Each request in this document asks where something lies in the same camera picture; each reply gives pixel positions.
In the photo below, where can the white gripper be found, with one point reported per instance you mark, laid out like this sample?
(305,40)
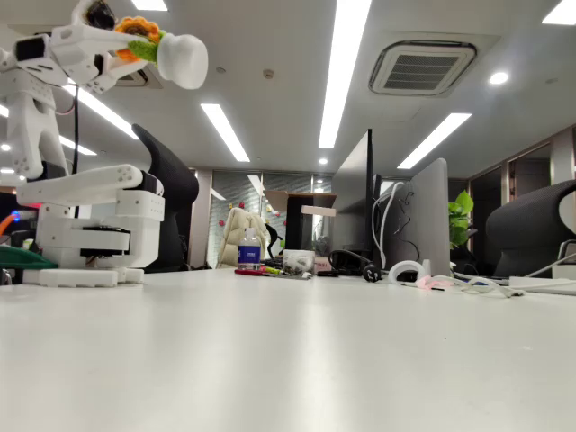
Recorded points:
(77,50)

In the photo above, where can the crocheted sunflower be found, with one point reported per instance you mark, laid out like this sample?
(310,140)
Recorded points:
(184,58)

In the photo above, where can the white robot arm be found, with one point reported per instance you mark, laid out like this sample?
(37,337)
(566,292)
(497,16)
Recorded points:
(90,184)

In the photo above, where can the ceiling air conditioner vent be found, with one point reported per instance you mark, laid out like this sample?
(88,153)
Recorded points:
(139,82)
(420,69)

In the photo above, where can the long ceiling light strip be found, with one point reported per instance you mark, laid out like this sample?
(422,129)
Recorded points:
(342,67)
(432,141)
(229,139)
(112,117)

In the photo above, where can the black mesh office chair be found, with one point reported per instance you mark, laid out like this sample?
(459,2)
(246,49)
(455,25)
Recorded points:
(180,202)
(526,234)

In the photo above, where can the green cloth item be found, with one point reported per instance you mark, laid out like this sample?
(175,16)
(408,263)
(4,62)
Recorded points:
(22,258)

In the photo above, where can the cream puffer jacket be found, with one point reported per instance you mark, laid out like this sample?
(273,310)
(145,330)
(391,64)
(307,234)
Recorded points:
(229,238)

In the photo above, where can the open brown cardboard box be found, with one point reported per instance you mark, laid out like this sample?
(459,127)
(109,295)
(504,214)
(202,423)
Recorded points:
(276,198)

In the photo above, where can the black curved stand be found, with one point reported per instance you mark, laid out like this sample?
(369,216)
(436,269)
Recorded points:
(272,234)

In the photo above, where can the clear water bottle blue label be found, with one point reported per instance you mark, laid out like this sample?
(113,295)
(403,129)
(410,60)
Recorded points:
(249,254)

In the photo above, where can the red pen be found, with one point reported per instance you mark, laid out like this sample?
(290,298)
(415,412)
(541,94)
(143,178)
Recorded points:
(247,272)

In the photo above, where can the yellow green highlighter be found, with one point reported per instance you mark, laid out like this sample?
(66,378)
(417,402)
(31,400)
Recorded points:
(273,270)

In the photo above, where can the clear plastic container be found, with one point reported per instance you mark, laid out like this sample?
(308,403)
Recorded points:
(299,261)

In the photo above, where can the small pink box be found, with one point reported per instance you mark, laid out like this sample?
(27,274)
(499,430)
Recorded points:
(322,264)

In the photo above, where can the thin black monitor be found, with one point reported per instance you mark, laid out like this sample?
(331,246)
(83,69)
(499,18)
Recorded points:
(369,202)

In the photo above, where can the flat black item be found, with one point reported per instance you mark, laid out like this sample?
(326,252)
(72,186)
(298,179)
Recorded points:
(328,273)

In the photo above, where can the grey desk partition rounded corner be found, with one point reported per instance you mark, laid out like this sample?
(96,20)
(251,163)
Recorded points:
(427,216)

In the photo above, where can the white tape roll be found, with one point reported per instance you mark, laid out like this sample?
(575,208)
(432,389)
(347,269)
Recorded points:
(396,270)

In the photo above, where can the green leafy plant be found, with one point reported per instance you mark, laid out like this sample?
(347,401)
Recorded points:
(459,220)

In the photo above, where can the pink ribbon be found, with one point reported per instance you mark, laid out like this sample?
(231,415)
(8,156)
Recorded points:
(427,282)

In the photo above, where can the round ceiling downlight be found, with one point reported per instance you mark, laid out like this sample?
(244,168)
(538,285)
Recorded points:
(498,78)

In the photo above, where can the plain white power strip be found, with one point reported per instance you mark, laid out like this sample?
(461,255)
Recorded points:
(544,283)

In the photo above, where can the gripper camera on white bracket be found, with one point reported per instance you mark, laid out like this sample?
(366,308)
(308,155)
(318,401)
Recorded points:
(99,15)

